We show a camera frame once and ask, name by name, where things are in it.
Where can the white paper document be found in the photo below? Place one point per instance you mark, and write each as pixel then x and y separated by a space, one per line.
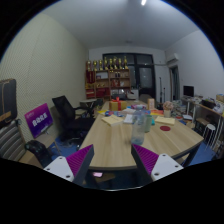
pixel 128 119

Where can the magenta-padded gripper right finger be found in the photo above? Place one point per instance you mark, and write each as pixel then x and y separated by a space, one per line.
pixel 156 168

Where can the clear plastic water bottle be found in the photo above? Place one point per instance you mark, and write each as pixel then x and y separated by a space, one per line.
pixel 138 128

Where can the white wall air conditioner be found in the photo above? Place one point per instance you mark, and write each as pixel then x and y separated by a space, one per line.
pixel 172 58

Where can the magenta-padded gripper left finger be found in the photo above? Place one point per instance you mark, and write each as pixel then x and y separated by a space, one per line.
pixel 68 168

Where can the black framed glass door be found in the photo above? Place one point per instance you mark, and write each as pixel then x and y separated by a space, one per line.
pixel 145 78

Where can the wooden shelf unit with trophies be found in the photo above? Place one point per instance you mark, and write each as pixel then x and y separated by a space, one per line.
pixel 106 81

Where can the grey striped chair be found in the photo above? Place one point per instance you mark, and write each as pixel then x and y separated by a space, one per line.
pixel 11 141

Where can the tan carton box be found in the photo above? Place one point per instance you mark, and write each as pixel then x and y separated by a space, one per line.
pixel 151 104

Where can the white round stool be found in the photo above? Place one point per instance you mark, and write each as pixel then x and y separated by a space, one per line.
pixel 209 128

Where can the black office chair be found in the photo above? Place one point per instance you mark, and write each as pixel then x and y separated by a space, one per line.
pixel 71 120

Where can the black bag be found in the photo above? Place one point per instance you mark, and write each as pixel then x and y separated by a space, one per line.
pixel 38 151

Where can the wooden side desk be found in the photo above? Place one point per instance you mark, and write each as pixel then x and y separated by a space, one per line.
pixel 205 108

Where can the purple sign board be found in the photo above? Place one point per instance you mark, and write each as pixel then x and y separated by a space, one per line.
pixel 39 120

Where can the yellow gift box red ribbon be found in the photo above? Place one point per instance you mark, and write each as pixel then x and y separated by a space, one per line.
pixel 116 105

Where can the pink flowers in white pot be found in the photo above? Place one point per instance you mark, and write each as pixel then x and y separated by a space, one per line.
pixel 168 106

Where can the black computer monitor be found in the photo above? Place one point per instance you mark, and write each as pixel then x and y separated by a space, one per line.
pixel 188 91

